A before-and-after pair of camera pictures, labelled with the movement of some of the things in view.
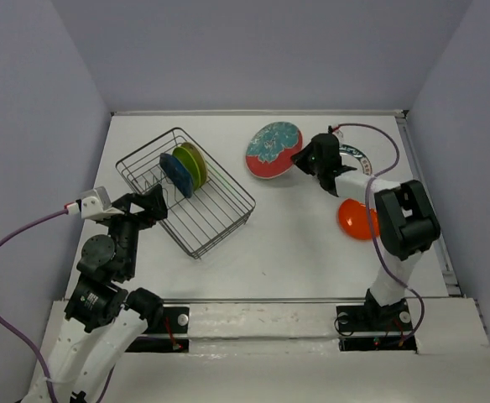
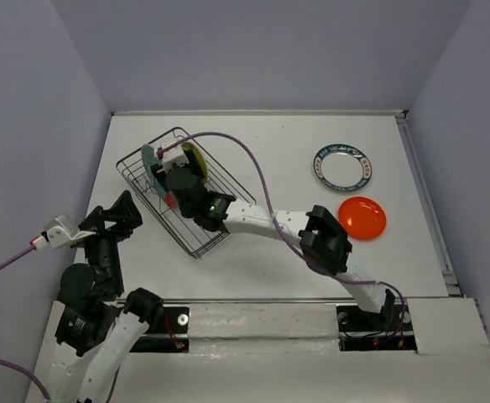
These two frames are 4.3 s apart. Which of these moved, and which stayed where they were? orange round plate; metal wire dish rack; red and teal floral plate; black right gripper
Moved: black right gripper; red and teal floral plate
Stayed: metal wire dish rack; orange round plate
